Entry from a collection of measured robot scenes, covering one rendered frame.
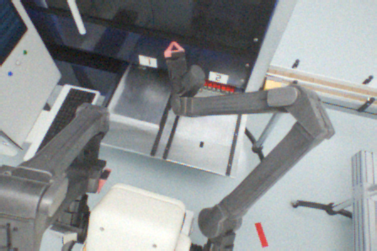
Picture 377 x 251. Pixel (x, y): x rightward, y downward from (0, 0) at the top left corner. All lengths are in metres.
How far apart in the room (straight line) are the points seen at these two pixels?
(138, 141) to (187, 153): 0.23
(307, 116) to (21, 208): 0.54
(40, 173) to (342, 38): 3.20
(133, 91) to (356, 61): 2.39
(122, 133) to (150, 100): 0.22
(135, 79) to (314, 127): 1.05
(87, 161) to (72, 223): 0.17
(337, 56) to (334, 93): 1.65
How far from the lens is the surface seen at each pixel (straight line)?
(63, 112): 1.52
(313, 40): 3.26
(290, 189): 2.29
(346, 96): 1.59
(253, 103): 0.72
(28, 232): 0.52
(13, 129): 1.46
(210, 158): 1.26
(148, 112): 1.36
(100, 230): 0.70
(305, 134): 0.64
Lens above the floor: 2.04
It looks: 61 degrees down
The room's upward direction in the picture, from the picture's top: 5 degrees clockwise
